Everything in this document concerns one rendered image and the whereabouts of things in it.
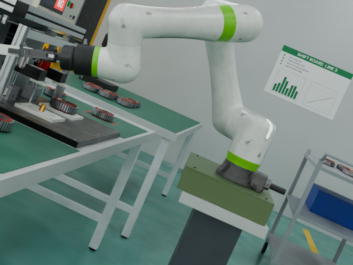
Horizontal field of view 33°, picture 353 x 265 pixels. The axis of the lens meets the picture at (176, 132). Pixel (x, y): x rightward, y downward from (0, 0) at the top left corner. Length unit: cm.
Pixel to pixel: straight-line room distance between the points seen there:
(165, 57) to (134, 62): 576
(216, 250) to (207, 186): 24
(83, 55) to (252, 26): 55
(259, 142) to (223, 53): 34
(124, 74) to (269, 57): 575
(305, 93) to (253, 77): 65
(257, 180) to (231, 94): 32
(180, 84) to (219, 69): 533
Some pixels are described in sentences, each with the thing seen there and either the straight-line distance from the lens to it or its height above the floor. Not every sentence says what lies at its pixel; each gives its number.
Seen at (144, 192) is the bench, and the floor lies 32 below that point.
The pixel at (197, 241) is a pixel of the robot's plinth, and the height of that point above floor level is 59.
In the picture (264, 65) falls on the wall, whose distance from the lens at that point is 744.
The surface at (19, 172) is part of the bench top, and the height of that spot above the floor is 75.
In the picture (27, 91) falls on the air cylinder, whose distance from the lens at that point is 248.
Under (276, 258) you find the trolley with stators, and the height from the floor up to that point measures 20.
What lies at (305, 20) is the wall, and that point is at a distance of 752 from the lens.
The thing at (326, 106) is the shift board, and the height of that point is 142.
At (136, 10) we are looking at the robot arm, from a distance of 175.
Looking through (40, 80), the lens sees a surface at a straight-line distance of 223.
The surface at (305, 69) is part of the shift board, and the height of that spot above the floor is 173.
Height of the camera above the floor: 112
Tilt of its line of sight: 6 degrees down
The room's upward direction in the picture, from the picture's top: 24 degrees clockwise
